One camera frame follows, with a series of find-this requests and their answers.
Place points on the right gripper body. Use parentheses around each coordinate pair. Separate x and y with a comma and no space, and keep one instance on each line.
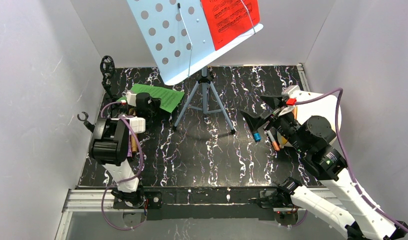
(270,116)

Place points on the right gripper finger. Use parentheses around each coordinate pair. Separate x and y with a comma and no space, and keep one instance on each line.
(275,102)
(254,121)

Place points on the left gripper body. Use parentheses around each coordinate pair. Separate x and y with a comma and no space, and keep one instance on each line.
(151,105)

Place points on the black marker blue cap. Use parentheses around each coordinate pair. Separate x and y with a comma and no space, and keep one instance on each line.
(256,135)

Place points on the green sheet music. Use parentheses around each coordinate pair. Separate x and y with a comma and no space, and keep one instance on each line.
(169,98)

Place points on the gold microphone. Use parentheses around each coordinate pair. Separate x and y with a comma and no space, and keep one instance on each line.
(133,144)

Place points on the black tripod mic stand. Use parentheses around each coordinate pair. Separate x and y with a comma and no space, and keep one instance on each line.
(108,69)

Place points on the black round-base mic stand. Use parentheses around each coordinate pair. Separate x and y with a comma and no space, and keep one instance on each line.
(85,121)

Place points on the grey tripod music stand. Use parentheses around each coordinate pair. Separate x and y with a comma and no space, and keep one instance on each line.
(178,37)

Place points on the purple glitter microphone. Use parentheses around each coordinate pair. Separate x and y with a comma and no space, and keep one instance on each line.
(129,153)

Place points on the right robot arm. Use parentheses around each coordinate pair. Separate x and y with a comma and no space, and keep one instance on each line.
(311,134)

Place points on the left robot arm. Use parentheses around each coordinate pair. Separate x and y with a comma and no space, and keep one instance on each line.
(114,142)

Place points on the white marker orange cap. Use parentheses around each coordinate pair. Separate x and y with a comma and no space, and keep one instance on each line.
(272,140)

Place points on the white drum orange head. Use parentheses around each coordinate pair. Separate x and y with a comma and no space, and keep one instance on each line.
(325,107)

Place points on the red sheet music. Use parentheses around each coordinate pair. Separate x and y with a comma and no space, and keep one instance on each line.
(228,19)

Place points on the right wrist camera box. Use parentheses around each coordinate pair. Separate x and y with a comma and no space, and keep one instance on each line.
(290,96)

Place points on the aluminium base frame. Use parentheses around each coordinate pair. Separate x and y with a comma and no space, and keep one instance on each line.
(164,203)

